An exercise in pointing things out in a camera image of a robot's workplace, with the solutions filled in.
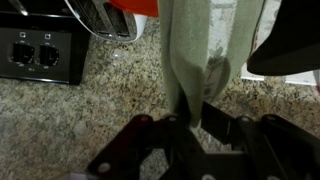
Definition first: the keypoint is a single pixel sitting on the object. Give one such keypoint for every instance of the white chrome toaster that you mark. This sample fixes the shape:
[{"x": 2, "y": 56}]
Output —
[{"x": 106, "y": 20}]

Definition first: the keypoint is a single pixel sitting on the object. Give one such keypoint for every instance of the orange plastic lid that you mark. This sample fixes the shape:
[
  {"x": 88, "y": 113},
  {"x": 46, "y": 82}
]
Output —
[{"x": 136, "y": 6}]

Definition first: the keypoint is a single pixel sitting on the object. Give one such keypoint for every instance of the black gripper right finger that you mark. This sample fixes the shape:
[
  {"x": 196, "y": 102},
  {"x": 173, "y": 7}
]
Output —
[{"x": 283, "y": 146}]

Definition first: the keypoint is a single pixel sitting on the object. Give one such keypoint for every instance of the green patterned towel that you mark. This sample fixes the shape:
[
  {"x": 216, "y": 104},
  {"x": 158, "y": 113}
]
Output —
[{"x": 183, "y": 50}]

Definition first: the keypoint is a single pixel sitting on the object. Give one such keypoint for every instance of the black electric stove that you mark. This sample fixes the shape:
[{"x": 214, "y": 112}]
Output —
[{"x": 36, "y": 63}]

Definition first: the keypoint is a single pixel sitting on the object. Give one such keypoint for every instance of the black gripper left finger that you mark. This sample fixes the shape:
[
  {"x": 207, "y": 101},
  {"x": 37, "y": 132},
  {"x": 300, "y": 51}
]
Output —
[{"x": 126, "y": 146}]

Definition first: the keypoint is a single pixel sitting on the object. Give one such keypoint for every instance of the large black object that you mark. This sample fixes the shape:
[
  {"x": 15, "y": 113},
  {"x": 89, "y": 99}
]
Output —
[{"x": 290, "y": 36}]

